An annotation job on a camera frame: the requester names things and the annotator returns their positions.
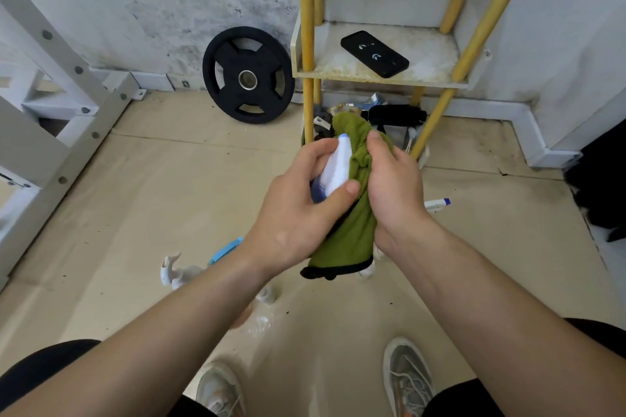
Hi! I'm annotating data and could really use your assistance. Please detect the person's left hand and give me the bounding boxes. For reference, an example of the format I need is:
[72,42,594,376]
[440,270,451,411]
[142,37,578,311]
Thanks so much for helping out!
[242,137,362,276]

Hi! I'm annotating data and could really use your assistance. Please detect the person's right hand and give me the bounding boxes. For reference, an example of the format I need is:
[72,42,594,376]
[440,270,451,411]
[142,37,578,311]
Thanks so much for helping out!
[366,130,434,256]

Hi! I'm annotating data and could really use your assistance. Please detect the green microfibre cloth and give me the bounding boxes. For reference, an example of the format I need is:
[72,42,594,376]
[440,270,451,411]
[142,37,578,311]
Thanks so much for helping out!
[299,111,395,281]

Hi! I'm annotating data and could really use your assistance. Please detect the pale blue bottle white sprayer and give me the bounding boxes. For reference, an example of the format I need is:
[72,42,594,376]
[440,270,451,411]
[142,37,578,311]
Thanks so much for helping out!
[310,133,355,203]

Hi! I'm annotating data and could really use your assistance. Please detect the blue spray bottle pink trigger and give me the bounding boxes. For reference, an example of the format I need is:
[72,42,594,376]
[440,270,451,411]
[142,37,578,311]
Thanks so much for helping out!
[207,237,245,267]

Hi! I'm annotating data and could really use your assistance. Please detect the white spray bottle teal label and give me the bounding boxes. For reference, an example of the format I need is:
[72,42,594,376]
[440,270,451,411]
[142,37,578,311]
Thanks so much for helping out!
[159,252,207,292]

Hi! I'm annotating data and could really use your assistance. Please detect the black phone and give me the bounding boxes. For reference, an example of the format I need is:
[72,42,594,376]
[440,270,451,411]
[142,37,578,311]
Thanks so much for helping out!
[340,30,411,79]

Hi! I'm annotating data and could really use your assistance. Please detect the white shelf yellow poles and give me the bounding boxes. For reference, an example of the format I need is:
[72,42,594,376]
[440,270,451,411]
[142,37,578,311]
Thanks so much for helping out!
[290,0,546,162]

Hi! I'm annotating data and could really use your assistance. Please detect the person's left forearm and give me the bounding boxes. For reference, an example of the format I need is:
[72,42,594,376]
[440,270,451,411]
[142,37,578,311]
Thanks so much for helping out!
[0,240,280,417]

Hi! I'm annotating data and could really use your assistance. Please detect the person's right forearm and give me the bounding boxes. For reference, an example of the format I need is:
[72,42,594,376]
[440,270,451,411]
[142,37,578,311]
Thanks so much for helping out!
[391,221,626,417]

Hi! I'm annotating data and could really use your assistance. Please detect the person's left grey shoe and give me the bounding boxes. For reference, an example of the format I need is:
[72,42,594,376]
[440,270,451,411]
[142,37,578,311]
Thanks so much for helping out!
[195,362,246,417]

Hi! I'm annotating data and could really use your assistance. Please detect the person's grey shoe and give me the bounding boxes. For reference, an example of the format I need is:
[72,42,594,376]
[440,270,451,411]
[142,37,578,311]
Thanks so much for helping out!
[195,362,246,417]
[381,337,437,417]

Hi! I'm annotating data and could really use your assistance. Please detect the person's right grey shoe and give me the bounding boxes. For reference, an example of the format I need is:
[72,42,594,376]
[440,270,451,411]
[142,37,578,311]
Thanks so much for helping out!
[381,337,437,417]

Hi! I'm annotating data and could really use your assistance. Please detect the blue white packet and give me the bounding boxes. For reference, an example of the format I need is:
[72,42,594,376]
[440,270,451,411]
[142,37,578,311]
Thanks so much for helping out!
[341,93,388,113]

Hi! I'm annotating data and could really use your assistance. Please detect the black weight plate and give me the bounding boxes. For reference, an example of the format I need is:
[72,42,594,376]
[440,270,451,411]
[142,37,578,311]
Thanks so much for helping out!
[202,26,296,125]

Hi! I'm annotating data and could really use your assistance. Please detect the black shorts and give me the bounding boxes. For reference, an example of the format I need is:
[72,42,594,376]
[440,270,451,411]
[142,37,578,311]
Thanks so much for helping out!
[0,317,626,417]

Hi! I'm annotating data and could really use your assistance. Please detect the white metal rack frame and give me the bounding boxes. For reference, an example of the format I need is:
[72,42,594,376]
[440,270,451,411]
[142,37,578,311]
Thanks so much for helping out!
[0,0,149,291]

